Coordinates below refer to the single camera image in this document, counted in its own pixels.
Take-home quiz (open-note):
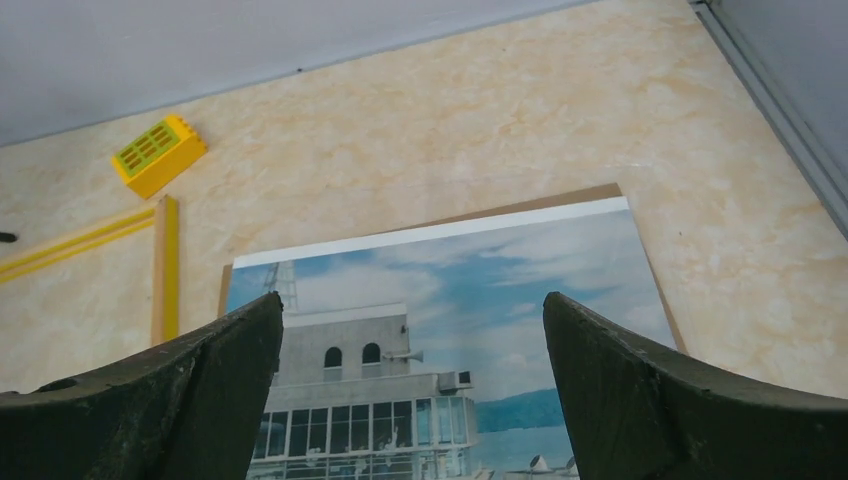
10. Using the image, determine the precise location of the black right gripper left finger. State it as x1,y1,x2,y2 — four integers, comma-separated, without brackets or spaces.
1,292,283,479

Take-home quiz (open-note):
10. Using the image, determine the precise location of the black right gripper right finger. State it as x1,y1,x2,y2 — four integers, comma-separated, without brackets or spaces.
543,292,847,479

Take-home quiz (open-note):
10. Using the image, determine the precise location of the wooden yellow picture frame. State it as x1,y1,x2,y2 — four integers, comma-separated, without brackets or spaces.
1,195,180,346

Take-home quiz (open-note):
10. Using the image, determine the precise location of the building and sky photo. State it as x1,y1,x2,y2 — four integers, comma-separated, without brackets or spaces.
226,196,682,479

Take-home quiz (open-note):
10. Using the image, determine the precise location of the brown backing board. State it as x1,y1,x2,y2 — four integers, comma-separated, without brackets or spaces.
217,182,688,356

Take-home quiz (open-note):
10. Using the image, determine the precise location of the yellow green toy block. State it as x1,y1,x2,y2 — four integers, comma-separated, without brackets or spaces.
111,114,208,199

